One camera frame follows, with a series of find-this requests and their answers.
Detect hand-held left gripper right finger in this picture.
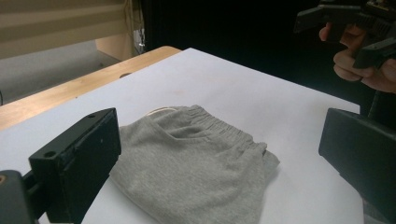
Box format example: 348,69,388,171
318,107,396,224

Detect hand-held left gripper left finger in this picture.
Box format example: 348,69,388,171
28,107,122,224

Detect grey pants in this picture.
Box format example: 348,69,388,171
108,105,281,224

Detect wooden table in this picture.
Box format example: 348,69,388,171
0,45,182,132

